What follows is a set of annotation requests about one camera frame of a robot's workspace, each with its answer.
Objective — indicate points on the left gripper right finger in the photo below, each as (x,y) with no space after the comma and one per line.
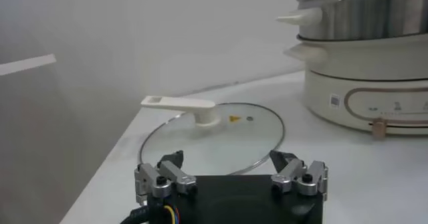
(294,173)

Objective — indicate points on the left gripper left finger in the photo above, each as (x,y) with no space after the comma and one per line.
(167,173)

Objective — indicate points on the stainless steel steamer basket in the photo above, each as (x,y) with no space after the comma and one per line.
(361,18)

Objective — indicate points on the cream electric cooker base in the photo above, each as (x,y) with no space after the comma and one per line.
(361,95)

